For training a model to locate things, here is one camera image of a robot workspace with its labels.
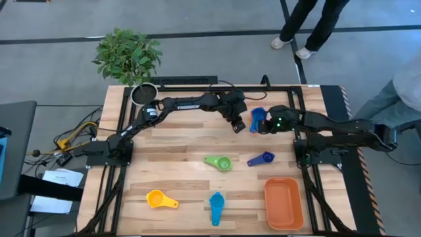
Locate small indigo measuring cup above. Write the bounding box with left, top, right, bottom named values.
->
left=246, top=151, right=276, bottom=168

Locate green leafy plant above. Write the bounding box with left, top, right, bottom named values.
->
left=91, top=27, right=164, bottom=88

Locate blue device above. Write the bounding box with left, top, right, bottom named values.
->
left=0, top=126, right=9, bottom=187

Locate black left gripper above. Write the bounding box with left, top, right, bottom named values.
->
left=220, top=90, right=248, bottom=134

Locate yellow measuring cup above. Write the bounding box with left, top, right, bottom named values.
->
left=145, top=189, right=180, bottom=209

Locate black mat with hazard stripes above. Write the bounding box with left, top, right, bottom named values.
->
left=320, top=84, right=386, bottom=236

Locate teal measuring cup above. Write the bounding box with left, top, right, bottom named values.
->
left=209, top=192, right=226, bottom=227

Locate person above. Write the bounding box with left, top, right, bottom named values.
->
left=354, top=54, right=421, bottom=132
left=270, top=0, right=351, bottom=61

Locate white plant pot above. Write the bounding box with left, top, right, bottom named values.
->
left=130, top=82, right=159, bottom=107

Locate orange rectangular basket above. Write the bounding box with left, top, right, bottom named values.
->
left=263, top=176, right=305, bottom=231

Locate black aluminium table frame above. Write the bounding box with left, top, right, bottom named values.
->
left=77, top=84, right=361, bottom=237

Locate large blue measuring cup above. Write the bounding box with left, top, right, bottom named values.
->
left=249, top=107, right=268, bottom=133

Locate black power strip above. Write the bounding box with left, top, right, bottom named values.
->
left=149, top=75, right=219, bottom=86

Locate yellow cable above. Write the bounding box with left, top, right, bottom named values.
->
left=56, top=120, right=99, bottom=151

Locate white paper sheet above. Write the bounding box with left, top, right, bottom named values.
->
left=41, top=167, right=85, bottom=188
left=29, top=195, right=74, bottom=215

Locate green measuring cup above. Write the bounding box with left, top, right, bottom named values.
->
left=203, top=155, right=234, bottom=172

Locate black power adapter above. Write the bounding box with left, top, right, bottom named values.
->
left=55, top=153, right=73, bottom=167

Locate grey desk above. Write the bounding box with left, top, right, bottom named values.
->
left=0, top=100, right=37, bottom=201

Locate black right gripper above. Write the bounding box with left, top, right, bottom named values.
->
left=256, top=105, right=302, bottom=135

